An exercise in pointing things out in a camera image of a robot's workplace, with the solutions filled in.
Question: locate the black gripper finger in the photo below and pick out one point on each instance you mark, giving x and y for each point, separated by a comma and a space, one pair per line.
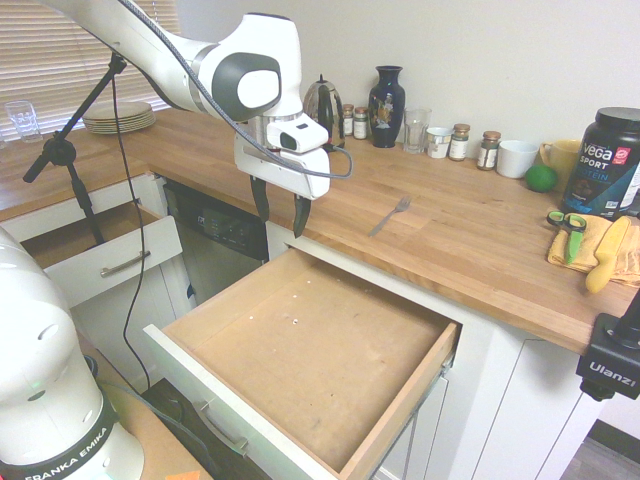
260, 197
301, 215

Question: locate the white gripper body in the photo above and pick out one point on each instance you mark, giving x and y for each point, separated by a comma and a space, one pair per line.
280, 170

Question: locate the silver metal fork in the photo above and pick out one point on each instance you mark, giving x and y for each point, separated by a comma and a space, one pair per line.
387, 218

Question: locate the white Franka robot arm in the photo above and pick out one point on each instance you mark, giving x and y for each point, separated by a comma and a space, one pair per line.
150, 40

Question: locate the large open wooden drawer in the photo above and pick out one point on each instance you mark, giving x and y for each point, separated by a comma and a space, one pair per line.
310, 360

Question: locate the small open white drawer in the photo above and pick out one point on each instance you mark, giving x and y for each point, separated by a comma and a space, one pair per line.
115, 250

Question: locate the black dishwasher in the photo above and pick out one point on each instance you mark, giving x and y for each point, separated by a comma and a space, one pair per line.
220, 240

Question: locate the stainless steel kettle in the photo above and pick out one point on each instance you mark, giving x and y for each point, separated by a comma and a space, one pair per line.
320, 100

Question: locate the small spice jar brown lid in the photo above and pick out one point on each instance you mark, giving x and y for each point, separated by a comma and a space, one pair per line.
348, 120
361, 125

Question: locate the dark blue floral vase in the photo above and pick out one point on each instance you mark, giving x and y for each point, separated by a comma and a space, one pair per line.
386, 110

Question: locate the clear faceted glass tumbler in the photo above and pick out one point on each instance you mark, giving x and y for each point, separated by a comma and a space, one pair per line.
417, 132

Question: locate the small white labelled mug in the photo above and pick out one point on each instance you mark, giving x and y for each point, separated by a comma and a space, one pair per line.
438, 144

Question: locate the stack of beige plates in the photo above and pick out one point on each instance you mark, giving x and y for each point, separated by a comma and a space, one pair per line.
120, 120

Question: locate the spice jar green contents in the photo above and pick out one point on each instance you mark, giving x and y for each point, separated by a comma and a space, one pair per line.
459, 145

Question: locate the spice jar brown contents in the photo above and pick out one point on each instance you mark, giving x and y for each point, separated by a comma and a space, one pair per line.
487, 152

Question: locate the plain white cup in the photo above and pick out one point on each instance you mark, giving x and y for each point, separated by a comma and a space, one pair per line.
516, 160

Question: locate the green lime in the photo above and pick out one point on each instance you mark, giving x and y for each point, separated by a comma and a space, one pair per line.
541, 178

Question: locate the clear patterned drinking glass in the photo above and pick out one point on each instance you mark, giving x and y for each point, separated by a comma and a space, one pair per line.
22, 122

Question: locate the yellow mug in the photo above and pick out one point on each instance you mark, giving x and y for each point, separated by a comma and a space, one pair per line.
565, 157

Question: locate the white window blinds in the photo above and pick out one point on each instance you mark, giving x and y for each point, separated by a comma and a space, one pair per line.
30, 50

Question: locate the white base cabinet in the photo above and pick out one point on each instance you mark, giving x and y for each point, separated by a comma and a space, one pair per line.
515, 400

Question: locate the yellow folded cloth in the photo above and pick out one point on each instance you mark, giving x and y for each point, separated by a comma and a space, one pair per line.
590, 237

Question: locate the black Vega protein tub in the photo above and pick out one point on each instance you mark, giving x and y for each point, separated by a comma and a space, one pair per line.
600, 165

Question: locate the yellow knife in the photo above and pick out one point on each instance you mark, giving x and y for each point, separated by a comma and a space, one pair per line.
607, 260

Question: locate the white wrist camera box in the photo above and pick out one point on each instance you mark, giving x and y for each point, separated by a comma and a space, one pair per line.
300, 132

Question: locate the black camera boom stand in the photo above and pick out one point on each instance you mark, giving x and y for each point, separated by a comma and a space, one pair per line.
65, 150

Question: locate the black Ulanzi camera mount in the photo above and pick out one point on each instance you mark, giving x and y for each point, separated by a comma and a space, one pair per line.
610, 350

